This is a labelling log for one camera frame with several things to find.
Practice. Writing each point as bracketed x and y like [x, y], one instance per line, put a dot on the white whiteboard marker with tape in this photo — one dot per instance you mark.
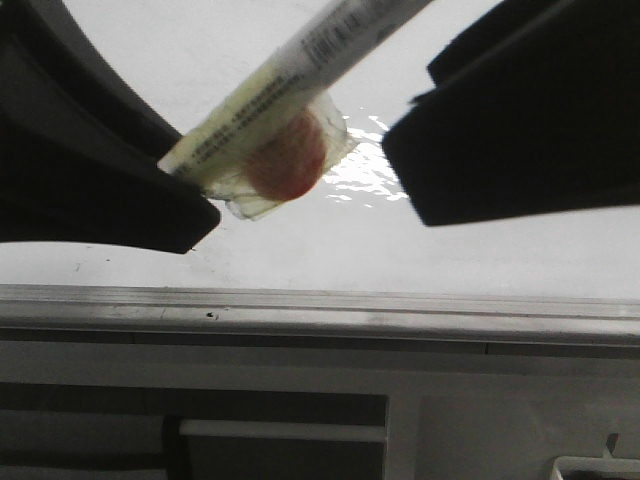
[278, 132]

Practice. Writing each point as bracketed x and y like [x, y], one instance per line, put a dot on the white bin corner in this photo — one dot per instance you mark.
[571, 467]

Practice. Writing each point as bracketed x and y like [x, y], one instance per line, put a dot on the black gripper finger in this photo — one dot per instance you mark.
[80, 149]
[535, 109]

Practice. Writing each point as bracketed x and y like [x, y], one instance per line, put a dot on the white whiteboard with aluminium frame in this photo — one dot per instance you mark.
[352, 258]

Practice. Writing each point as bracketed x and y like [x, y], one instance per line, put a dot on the grey shelf frame below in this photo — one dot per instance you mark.
[100, 432]

